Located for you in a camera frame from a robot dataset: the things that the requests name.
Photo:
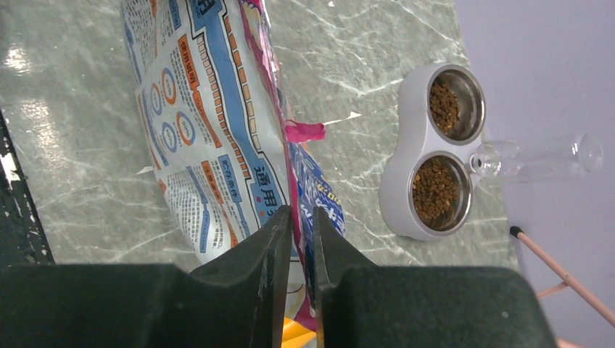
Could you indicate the pink music stand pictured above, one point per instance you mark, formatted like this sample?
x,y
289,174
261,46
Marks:
x,y
573,277

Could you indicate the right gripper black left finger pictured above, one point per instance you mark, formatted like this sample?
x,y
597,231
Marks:
x,y
235,300

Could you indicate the yellow plastic scoop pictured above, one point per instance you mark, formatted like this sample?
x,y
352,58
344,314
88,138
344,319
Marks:
x,y
294,335

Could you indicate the brown pet food kibble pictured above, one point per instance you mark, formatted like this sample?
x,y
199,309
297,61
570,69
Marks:
x,y
434,189

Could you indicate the colourful pet food bag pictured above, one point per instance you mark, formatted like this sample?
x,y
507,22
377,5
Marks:
x,y
226,151

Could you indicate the grey double pet bowl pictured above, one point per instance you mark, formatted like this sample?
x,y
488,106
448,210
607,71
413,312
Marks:
x,y
419,141

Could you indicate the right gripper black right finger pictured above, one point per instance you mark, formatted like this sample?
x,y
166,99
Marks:
x,y
361,304

